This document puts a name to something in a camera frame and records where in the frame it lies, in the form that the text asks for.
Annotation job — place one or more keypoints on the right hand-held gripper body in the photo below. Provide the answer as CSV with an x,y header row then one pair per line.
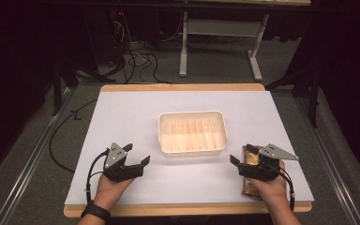
x,y
267,167

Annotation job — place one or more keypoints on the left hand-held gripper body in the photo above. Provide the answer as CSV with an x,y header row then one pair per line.
x,y
115,156

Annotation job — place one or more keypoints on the gold snack packet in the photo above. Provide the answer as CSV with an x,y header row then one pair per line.
x,y
250,159

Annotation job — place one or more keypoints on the cream plastic basket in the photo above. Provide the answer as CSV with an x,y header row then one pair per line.
x,y
192,134

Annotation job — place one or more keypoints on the person's right hand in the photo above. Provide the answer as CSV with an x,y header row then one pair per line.
x,y
273,192

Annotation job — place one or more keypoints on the person's left hand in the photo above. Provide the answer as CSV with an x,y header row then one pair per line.
x,y
111,192

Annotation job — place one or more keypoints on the white table mat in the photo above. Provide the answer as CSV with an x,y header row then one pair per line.
x,y
131,125

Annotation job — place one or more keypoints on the black wristwatch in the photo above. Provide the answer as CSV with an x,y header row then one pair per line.
x,y
95,211

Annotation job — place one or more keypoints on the black metal stand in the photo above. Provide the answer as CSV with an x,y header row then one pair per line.
x,y
57,90
314,100

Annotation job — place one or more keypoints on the metal floor rail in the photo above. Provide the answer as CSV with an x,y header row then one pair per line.
x,y
28,175
328,162

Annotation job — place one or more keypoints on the white metal desk frame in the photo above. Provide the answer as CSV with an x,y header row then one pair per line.
x,y
222,27

